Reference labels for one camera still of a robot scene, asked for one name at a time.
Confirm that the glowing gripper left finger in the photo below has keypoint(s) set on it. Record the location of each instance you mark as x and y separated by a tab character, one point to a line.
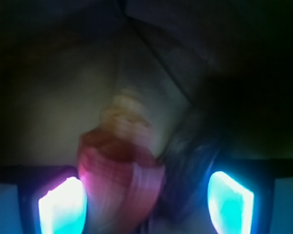
52	200

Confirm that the dark brown seed pod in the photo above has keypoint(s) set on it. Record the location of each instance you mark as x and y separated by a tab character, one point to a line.
189	157

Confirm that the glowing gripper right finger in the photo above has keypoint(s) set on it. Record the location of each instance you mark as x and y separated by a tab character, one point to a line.
240	196

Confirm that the orange spiral sea shell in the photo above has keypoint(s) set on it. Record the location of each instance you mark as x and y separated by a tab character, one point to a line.
121	176

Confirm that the brown paper bag bin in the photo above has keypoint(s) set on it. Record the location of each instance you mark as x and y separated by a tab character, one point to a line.
226	62

